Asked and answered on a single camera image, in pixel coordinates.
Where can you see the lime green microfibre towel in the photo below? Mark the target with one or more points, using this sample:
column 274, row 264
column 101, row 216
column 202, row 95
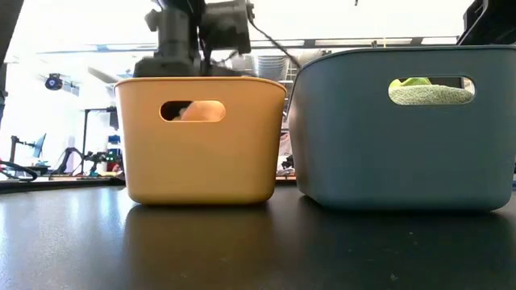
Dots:
column 415, row 81

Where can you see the pale green towel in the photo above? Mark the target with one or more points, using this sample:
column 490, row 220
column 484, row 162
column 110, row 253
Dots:
column 431, row 96

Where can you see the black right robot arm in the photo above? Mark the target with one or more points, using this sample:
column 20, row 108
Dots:
column 492, row 24

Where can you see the orange plastic basket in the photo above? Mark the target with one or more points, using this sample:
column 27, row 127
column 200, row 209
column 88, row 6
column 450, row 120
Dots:
column 201, row 161

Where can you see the blue-grey plastic basket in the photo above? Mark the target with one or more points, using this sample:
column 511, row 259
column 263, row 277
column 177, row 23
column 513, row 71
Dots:
column 363, row 153

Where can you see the black floor stand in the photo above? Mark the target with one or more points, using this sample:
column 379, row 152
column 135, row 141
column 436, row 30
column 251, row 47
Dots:
column 85, row 137

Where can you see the black dome fixture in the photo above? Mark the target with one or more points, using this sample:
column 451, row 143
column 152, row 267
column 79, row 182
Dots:
column 53, row 81

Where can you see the computer monitor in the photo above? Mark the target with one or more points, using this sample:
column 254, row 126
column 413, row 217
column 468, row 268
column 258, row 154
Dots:
column 39, row 146

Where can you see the black table mat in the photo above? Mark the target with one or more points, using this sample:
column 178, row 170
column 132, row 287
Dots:
column 80, row 241

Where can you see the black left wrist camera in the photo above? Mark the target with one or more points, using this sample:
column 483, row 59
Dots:
column 225, row 26

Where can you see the black frame strut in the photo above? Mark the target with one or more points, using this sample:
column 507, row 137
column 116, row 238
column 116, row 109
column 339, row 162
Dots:
column 8, row 20

